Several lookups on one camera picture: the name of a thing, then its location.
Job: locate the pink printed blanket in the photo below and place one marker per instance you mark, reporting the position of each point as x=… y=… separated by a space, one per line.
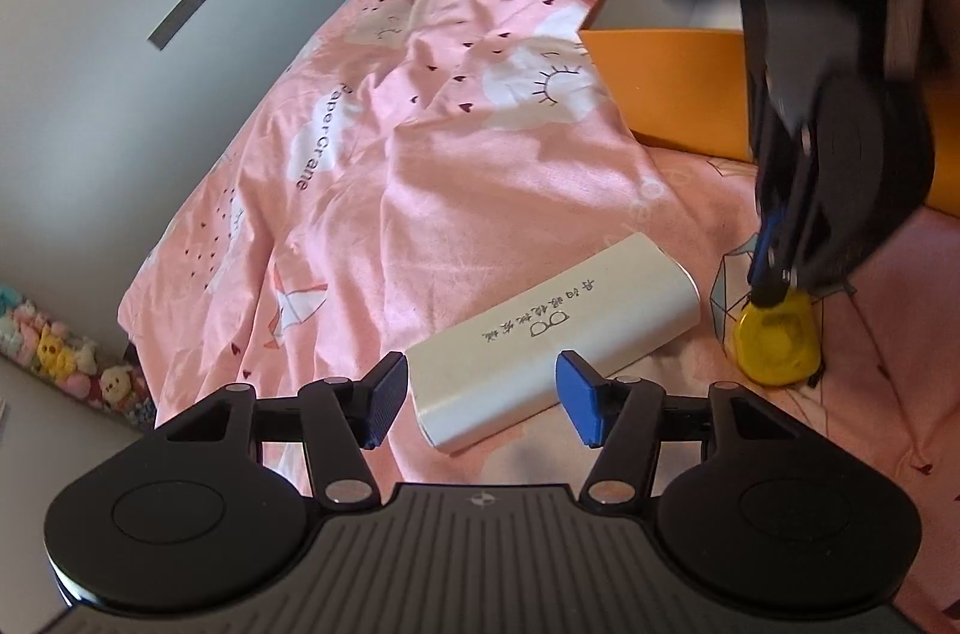
x=420 y=154

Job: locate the pink geometric print bedsheet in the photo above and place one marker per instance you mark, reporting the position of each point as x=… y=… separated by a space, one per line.
x=862 y=454

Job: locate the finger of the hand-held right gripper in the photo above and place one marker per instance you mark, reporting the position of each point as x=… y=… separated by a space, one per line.
x=763 y=247
x=795 y=259

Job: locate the grey wardrobe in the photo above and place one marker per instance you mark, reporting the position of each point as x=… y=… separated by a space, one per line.
x=112 y=101

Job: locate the cream glasses case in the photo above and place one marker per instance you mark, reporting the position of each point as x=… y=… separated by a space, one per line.
x=540 y=349

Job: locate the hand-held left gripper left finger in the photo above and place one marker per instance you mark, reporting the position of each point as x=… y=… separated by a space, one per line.
x=386 y=397

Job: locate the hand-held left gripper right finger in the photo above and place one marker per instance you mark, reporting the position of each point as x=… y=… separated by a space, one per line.
x=577 y=394

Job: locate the orange cardboard box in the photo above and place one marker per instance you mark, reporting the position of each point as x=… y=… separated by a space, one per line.
x=675 y=86

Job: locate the row of small plush toys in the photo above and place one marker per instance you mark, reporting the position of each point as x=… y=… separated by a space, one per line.
x=67 y=356

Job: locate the yellow round case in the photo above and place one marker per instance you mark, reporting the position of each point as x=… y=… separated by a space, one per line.
x=776 y=341

